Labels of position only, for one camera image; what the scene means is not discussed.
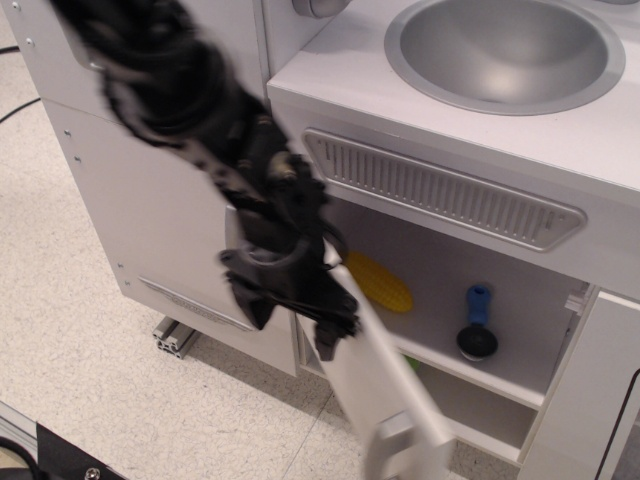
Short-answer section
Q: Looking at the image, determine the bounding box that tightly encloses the grey cabinet door handle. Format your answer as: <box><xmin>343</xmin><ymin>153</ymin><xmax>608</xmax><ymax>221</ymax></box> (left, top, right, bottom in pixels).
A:
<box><xmin>364</xmin><ymin>411</ymin><xmax>425</xmax><ymax>479</ymax></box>

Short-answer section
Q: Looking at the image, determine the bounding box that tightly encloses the white cabinet door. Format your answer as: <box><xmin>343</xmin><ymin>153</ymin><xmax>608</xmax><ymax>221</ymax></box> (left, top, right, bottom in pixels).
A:
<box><xmin>318</xmin><ymin>246</ymin><xmax>455</xmax><ymax>479</ymax></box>

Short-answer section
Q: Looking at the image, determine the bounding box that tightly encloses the aluminium extrusion rail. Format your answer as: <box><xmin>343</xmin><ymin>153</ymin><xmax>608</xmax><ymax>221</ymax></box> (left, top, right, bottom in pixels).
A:
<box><xmin>152</xmin><ymin>316</ymin><xmax>200</xmax><ymax>359</ymax></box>

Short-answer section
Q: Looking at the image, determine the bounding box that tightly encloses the black braided cable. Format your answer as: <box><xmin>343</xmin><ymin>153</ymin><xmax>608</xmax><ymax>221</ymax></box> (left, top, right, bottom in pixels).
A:
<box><xmin>0</xmin><ymin>434</ymin><xmax>41</xmax><ymax>480</ymax></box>

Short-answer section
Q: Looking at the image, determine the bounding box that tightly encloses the grey vent grille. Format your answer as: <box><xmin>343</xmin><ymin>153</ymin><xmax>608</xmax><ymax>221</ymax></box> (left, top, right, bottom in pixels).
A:
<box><xmin>302</xmin><ymin>129</ymin><xmax>587</xmax><ymax>252</ymax></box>

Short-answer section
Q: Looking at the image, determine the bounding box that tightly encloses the silver emblem trim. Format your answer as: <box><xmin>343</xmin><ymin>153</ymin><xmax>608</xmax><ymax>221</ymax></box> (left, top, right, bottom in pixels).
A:
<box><xmin>138</xmin><ymin>276</ymin><xmax>256</xmax><ymax>332</ymax></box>

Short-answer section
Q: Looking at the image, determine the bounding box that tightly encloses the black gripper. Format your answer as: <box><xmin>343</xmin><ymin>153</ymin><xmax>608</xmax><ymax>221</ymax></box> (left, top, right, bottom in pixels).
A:
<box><xmin>219</xmin><ymin>241</ymin><xmax>358</xmax><ymax>361</ymax></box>

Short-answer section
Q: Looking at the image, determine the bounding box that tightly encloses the black floor cable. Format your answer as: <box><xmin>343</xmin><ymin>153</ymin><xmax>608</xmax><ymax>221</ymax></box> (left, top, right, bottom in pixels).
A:
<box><xmin>0</xmin><ymin>45</ymin><xmax>42</xmax><ymax>124</ymax></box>

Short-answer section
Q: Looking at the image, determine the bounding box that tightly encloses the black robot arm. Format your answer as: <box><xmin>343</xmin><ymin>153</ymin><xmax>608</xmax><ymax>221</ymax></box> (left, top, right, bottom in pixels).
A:
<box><xmin>53</xmin><ymin>1</ymin><xmax>358</xmax><ymax>361</ymax></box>

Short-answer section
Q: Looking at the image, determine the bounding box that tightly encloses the yellow toy corn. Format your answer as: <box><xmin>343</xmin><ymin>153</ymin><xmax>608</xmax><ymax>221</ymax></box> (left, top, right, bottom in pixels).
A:
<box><xmin>345</xmin><ymin>251</ymin><xmax>414</xmax><ymax>313</ymax></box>

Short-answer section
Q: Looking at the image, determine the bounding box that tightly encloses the silver round sink basin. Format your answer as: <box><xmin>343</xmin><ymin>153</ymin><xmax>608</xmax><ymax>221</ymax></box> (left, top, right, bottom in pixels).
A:
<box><xmin>384</xmin><ymin>1</ymin><xmax>626</xmax><ymax>116</ymax></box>

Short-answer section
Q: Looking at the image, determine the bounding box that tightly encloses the green toy cabbage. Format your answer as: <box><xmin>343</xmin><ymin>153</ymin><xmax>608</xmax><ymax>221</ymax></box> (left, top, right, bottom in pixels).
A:
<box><xmin>404</xmin><ymin>355</ymin><xmax>421</xmax><ymax>372</ymax></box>

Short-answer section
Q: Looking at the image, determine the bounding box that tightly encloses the grey left door handle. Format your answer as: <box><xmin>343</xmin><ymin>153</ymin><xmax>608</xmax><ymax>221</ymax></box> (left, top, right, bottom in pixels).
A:
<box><xmin>224</xmin><ymin>205</ymin><xmax>244</xmax><ymax>250</ymax></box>

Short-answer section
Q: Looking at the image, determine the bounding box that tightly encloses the blue handled black scoop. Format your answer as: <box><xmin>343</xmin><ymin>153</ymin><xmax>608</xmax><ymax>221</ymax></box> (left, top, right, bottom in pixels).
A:
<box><xmin>456</xmin><ymin>284</ymin><xmax>499</xmax><ymax>362</ymax></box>

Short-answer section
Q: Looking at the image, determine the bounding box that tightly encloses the black cable at right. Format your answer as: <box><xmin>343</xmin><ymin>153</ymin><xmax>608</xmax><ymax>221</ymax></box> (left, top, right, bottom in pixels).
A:
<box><xmin>594</xmin><ymin>367</ymin><xmax>640</xmax><ymax>480</ymax></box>

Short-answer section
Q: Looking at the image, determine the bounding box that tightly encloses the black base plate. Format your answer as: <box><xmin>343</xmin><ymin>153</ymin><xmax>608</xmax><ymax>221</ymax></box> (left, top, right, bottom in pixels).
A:
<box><xmin>36</xmin><ymin>423</ymin><xmax>124</xmax><ymax>480</ymax></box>

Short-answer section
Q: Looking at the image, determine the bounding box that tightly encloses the aluminium frame rail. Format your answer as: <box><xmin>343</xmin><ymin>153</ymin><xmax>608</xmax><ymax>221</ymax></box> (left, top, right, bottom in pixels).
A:
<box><xmin>0</xmin><ymin>402</ymin><xmax>38</xmax><ymax>461</ymax></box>

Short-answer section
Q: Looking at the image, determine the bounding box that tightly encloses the silver knob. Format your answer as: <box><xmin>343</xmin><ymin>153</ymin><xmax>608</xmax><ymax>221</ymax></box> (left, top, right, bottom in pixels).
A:
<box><xmin>292</xmin><ymin>0</ymin><xmax>351</xmax><ymax>19</ymax></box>

